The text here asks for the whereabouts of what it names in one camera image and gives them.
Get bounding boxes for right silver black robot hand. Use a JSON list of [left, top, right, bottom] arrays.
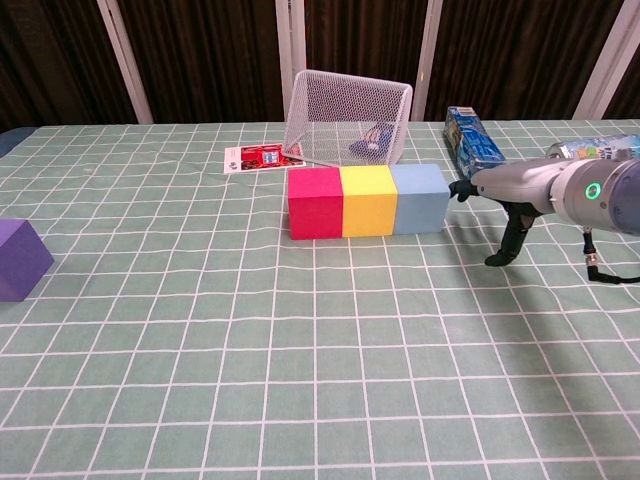
[[448, 157, 569, 268]]

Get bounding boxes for light blue foam cube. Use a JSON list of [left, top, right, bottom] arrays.
[[391, 163, 451, 236]]

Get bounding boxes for red foam cube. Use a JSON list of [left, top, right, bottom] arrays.
[[287, 167, 344, 242]]

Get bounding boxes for blue carton box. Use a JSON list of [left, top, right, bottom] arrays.
[[444, 105, 507, 182]]

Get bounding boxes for light blue beverage can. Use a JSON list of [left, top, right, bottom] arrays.
[[544, 132, 640, 164]]

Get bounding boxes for blue snack packet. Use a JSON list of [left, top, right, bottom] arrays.
[[348, 124, 394, 155]]

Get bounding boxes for yellow foam cube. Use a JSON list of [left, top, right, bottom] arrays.
[[339, 164, 399, 239]]

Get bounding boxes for green checked tablecloth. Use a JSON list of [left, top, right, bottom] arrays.
[[0, 118, 640, 480]]

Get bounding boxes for red printed card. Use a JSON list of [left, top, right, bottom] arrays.
[[223, 142, 307, 175]]

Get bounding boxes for dark pleated curtain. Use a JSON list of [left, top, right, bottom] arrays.
[[0, 0, 640, 132]]

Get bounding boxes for purple foam cube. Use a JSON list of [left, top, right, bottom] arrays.
[[0, 218, 55, 303]]

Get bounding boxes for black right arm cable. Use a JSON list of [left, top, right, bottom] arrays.
[[579, 225, 640, 286]]

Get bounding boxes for white frame post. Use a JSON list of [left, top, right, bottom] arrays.
[[96, 0, 154, 125], [275, 0, 307, 124], [409, 0, 444, 121], [572, 0, 640, 120]]

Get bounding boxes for white wire mesh basket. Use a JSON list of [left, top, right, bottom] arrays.
[[282, 69, 414, 168]]

